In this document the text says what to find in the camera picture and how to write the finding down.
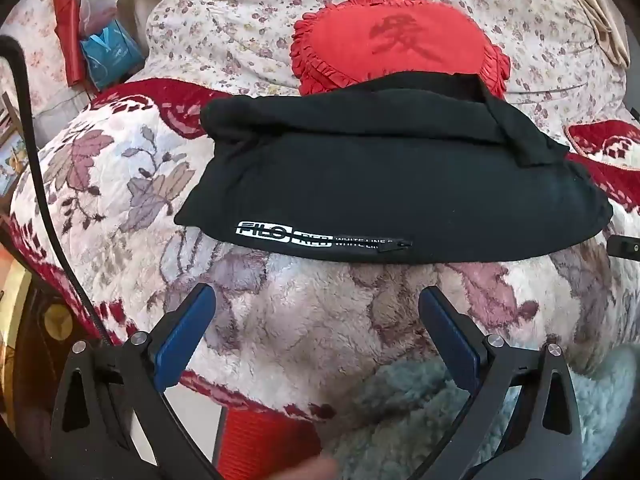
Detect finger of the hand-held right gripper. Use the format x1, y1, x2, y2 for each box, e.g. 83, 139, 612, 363
606, 232, 640, 257

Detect pale pink floral pillow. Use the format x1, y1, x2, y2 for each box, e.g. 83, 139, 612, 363
5, 0, 71, 111

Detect small-flower print quilt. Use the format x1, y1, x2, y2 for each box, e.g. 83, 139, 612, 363
145, 0, 632, 131

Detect black pants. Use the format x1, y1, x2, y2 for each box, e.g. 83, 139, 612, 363
174, 71, 615, 265

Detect red ribbed cloth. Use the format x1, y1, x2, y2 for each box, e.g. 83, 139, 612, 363
220, 404, 324, 480

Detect beige cloth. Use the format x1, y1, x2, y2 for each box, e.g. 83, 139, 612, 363
565, 0, 634, 68

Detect black cable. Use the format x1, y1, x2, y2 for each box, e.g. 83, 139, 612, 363
0, 36, 115, 350

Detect red and white plush blanket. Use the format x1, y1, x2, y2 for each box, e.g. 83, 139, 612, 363
9, 77, 640, 441

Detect clear plastic bag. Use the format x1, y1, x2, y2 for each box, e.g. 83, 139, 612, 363
79, 0, 124, 36

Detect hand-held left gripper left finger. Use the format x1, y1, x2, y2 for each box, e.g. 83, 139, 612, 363
50, 282, 221, 480

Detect red round frilled cushion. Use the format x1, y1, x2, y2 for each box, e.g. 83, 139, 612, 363
290, 0, 511, 97

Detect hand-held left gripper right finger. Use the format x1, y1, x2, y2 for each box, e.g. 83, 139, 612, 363
418, 286, 584, 480

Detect blue bag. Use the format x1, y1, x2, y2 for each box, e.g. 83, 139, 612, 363
80, 20, 146, 90

